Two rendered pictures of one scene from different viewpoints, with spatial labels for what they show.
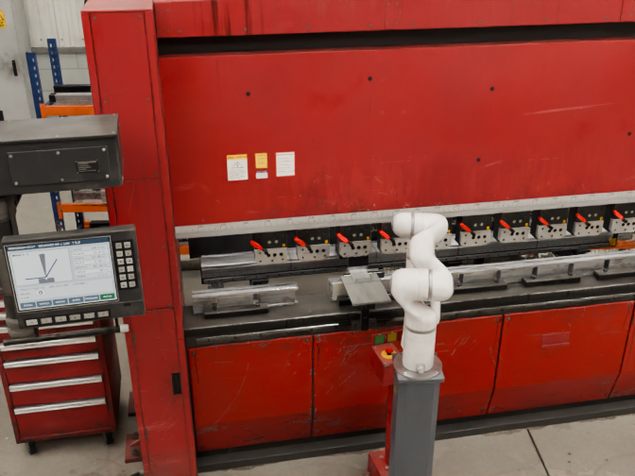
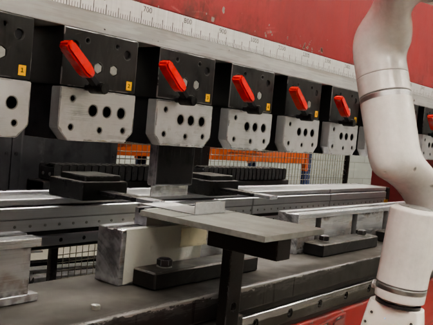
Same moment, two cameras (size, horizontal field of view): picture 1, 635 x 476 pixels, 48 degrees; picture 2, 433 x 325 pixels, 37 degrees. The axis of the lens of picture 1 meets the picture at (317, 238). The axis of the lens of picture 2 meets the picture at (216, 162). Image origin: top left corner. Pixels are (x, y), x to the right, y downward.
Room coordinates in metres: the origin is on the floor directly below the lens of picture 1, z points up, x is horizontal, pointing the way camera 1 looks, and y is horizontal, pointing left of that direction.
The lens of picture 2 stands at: (2.13, 0.53, 1.15)
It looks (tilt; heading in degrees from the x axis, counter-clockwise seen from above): 3 degrees down; 319
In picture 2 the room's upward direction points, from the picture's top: 5 degrees clockwise
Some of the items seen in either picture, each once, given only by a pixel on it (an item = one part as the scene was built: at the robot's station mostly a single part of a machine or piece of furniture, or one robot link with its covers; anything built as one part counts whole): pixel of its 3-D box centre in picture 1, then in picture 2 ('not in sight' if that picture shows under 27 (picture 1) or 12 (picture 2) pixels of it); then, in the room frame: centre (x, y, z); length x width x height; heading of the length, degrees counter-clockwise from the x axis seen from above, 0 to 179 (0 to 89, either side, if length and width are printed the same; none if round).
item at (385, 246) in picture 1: (394, 233); (235, 108); (3.12, -0.37, 1.20); 0.15 x 0.09 x 0.17; 101
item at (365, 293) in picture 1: (365, 288); (230, 222); (2.94, -0.22, 1.00); 0.26 x 0.18 x 0.01; 11
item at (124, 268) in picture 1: (77, 273); not in sight; (2.32, 0.88, 1.42); 0.45 x 0.12 x 0.36; 103
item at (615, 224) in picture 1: (622, 214); not in sight; (3.35, -1.55, 1.20); 0.15 x 0.09 x 0.17; 101
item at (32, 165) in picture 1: (60, 238); not in sight; (2.39, 0.95, 1.53); 0.51 x 0.25 x 0.85; 103
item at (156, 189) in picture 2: (357, 261); (171, 170); (3.09, -0.20, 1.07); 0.10 x 0.02 x 0.10; 101
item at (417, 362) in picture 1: (419, 346); not in sight; (2.33, -0.39, 1.09); 0.19 x 0.19 x 0.18
